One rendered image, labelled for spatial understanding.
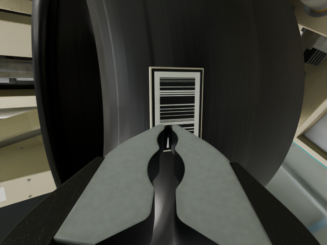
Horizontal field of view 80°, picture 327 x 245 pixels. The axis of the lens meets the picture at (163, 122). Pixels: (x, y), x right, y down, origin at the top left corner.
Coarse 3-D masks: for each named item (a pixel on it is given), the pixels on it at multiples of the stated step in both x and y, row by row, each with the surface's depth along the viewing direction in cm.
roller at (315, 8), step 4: (300, 0) 32; (304, 0) 31; (308, 0) 30; (312, 0) 30; (316, 0) 31; (320, 0) 31; (324, 0) 31; (308, 4) 32; (312, 4) 32; (316, 4) 32; (320, 4) 32; (324, 4) 32; (312, 8) 34; (316, 8) 34; (320, 8) 34; (324, 8) 34
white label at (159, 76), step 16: (160, 80) 13; (176, 80) 14; (192, 80) 14; (160, 96) 14; (176, 96) 14; (192, 96) 14; (160, 112) 14; (176, 112) 14; (192, 112) 14; (192, 128) 15
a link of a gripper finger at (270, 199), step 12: (240, 168) 8; (240, 180) 8; (252, 180) 8; (252, 192) 7; (264, 192) 7; (252, 204) 7; (264, 204) 7; (276, 204) 7; (264, 216) 6; (276, 216) 6; (288, 216) 6; (264, 228) 6; (276, 228) 6; (288, 228) 6; (300, 228) 6; (276, 240) 6; (288, 240) 6; (300, 240) 6; (312, 240) 6
